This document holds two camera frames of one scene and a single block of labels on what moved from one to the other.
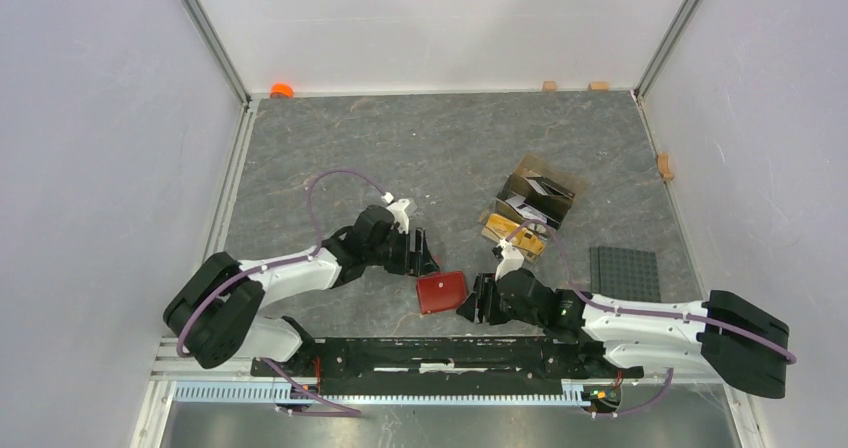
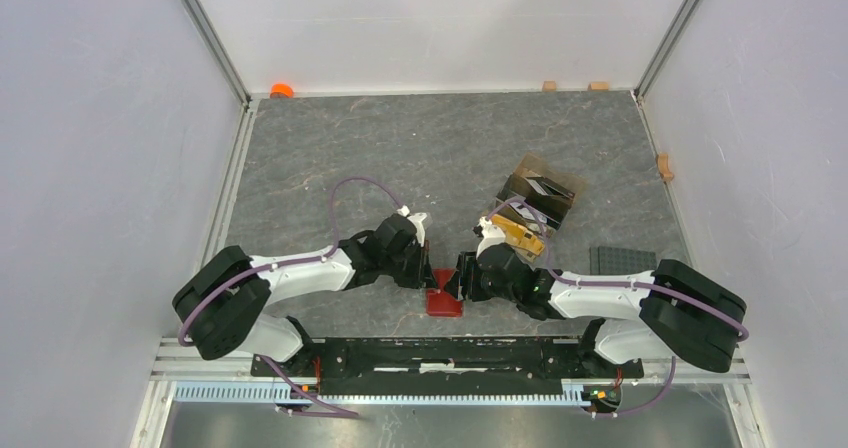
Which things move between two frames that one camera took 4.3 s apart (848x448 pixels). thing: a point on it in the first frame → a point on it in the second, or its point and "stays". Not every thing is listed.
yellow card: [523, 239] stays
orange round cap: [281, 91] stays
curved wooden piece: [664, 167] stays
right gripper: [484, 285] → [459, 284]
